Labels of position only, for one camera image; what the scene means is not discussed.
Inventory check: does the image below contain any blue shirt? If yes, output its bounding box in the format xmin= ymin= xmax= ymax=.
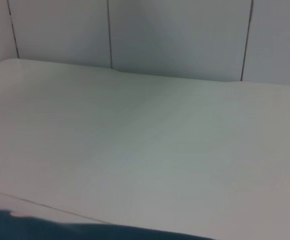
xmin=0 ymin=206 xmax=216 ymax=240

